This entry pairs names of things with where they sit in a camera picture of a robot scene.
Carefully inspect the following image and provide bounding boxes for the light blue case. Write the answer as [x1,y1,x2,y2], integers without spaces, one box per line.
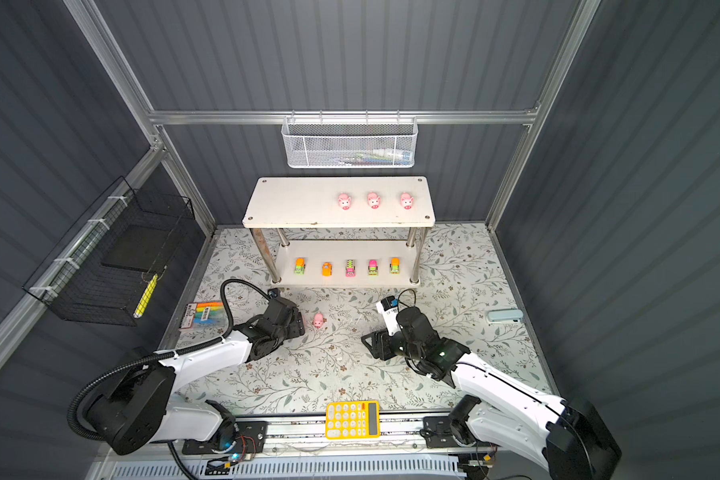
[487,309,524,323]

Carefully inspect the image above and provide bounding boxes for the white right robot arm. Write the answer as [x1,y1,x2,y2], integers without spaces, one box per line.
[361,297,622,479]

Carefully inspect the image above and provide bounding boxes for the yellow calculator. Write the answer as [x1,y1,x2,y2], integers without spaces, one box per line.
[324,400,381,441]

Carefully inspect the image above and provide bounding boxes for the white wire wall basket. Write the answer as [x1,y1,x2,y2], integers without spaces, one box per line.
[281,118,419,169]

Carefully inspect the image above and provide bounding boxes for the pink pig toy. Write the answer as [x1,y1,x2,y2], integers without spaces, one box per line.
[337,193,352,210]
[367,192,381,209]
[400,192,414,210]
[312,312,326,329]

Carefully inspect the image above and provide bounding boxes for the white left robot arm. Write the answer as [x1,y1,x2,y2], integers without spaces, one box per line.
[73,297,304,455]

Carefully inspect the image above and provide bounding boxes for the green orange toy truck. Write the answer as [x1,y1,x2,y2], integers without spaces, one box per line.
[389,257,400,275]

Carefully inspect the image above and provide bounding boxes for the yellow green highlighter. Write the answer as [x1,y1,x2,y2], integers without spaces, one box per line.
[133,274,159,319]

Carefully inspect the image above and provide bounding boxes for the pens in white basket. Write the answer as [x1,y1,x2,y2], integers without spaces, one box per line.
[332,149,415,168]

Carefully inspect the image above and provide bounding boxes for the green pink mixer truck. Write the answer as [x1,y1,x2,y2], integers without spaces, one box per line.
[368,260,379,276]

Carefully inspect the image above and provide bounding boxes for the green orange mixer truck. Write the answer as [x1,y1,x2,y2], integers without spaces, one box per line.
[294,257,306,275]

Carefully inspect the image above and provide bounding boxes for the orange toy bulldozer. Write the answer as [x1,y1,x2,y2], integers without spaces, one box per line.
[321,262,333,277]

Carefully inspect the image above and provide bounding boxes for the black wire wall basket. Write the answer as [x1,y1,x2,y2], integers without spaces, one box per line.
[23,180,196,327]

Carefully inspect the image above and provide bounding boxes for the pink green toy truck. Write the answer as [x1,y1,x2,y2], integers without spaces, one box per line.
[345,259,357,278]

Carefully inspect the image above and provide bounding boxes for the white two-tier shelf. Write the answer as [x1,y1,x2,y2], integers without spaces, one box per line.
[243,176,435,289]

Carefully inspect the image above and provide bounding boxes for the colourful marker pack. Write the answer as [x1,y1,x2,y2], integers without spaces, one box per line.
[179,302,227,330]

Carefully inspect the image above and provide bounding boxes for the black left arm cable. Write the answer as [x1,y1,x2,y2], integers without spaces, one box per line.
[67,278,274,442]

